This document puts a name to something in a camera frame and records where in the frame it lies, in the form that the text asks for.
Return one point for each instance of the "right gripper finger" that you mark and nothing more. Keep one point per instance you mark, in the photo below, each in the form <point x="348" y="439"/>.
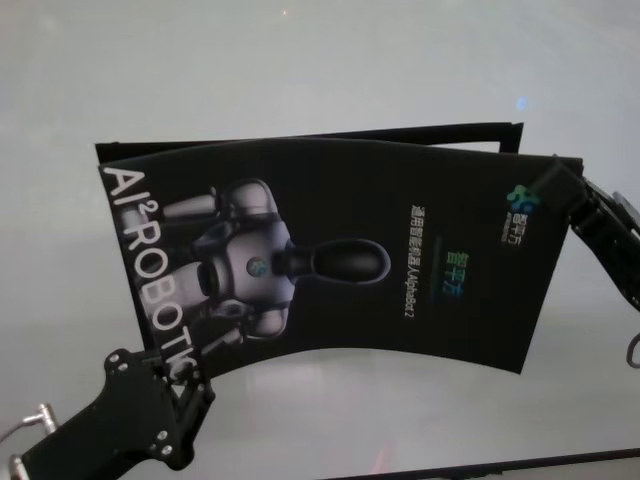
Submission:
<point x="555" y="185"/>

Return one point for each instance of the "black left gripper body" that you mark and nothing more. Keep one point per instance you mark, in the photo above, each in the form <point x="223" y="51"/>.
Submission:
<point x="130" y="415"/>

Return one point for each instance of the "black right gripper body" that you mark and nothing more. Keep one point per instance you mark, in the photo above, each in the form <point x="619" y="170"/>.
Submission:
<point x="605" y="235"/>

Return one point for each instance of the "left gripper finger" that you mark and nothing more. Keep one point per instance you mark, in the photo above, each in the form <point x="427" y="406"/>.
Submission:
<point x="202" y="392"/>
<point x="156" y="367"/>

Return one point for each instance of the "black robot poster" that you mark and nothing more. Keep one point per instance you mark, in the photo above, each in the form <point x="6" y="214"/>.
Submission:
<point x="350" y="225"/>

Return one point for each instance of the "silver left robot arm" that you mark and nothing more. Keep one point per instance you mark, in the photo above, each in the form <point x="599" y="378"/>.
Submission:
<point x="17" y="462"/>

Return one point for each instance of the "black rectangular tape frame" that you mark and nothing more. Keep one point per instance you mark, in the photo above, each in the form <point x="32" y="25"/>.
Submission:
<point x="450" y="134"/>

